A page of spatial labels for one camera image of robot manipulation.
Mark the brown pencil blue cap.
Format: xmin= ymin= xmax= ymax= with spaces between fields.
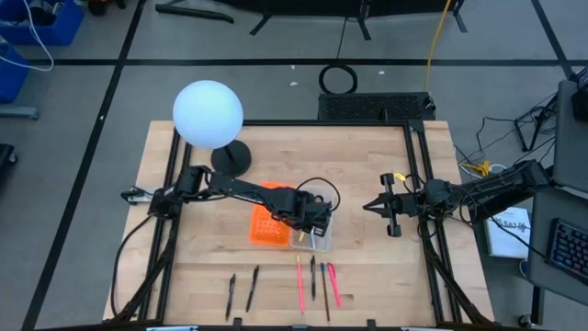
xmin=320 ymin=262 xmax=332 ymax=322

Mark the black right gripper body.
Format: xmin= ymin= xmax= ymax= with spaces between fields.
xmin=379 ymin=172 xmax=426 ymax=238

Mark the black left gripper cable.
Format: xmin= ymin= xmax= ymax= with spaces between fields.
xmin=296 ymin=177 xmax=342 ymax=212

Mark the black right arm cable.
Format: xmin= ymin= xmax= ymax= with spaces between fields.
xmin=452 ymin=183 xmax=550 ymax=261

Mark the white booklet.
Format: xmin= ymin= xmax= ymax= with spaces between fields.
xmin=486 ymin=206 xmax=532 ymax=259

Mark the coiled black cable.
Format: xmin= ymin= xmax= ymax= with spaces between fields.
xmin=318 ymin=63 xmax=359 ymax=96

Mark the pink pencil yellow end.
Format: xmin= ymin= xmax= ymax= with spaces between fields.
xmin=295 ymin=255 xmax=306 ymax=314

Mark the white cable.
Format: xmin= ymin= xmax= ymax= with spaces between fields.
xmin=0 ymin=0 xmax=55 ymax=73

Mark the yellow hanging cable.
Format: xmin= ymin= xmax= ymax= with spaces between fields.
xmin=423 ymin=0 xmax=454 ymax=93

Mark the grey desk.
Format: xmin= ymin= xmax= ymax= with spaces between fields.
xmin=526 ymin=80 xmax=588 ymax=295

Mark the blue storage bin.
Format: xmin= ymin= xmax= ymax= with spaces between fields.
xmin=0 ymin=43 xmax=31 ymax=105
xmin=0 ymin=0 xmax=85 ymax=47

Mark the black left base cable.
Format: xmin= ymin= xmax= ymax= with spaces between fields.
xmin=109 ymin=213 xmax=155 ymax=319

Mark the black keyboard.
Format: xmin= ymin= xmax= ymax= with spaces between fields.
xmin=548 ymin=218 xmax=588 ymax=284

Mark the black perforated case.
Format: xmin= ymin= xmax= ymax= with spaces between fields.
xmin=317 ymin=91 xmax=436 ymax=121

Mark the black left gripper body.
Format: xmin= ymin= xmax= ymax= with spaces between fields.
xmin=273 ymin=188 xmax=333 ymax=234

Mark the white globe lamp black base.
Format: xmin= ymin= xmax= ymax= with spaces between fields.
xmin=172 ymin=80 xmax=253 ymax=177

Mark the orange plastic bin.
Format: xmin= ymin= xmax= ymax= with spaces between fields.
xmin=250 ymin=182 xmax=295 ymax=247

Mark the clear plastic supply box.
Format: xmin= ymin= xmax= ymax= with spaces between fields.
xmin=289 ymin=183 xmax=334 ymax=253

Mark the pink pen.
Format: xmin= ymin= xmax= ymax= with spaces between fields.
xmin=327 ymin=262 xmax=343 ymax=308

